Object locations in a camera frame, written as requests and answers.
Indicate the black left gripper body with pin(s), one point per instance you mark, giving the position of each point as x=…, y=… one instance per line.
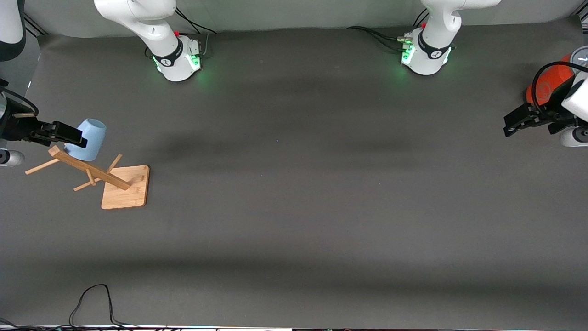
x=545, y=115

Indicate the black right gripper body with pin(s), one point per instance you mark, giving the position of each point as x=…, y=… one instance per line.
x=16, y=129

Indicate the light blue plastic cup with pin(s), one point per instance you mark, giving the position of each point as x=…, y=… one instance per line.
x=94, y=138

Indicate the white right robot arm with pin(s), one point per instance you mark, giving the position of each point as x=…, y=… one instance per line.
x=156, y=27

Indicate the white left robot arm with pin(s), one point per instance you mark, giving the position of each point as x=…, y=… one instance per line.
x=432, y=50

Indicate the wooden cup rack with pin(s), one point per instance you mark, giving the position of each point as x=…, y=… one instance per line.
x=126, y=191

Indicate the thin tan stick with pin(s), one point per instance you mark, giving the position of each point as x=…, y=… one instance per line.
x=25, y=115

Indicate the orange cylindrical can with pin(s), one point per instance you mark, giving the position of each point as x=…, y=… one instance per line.
x=549, y=85

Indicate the dark grey table mat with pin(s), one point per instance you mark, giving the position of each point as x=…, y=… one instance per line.
x=294, y=207

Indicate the black frame rail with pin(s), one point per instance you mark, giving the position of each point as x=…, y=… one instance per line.
x=34, y=25

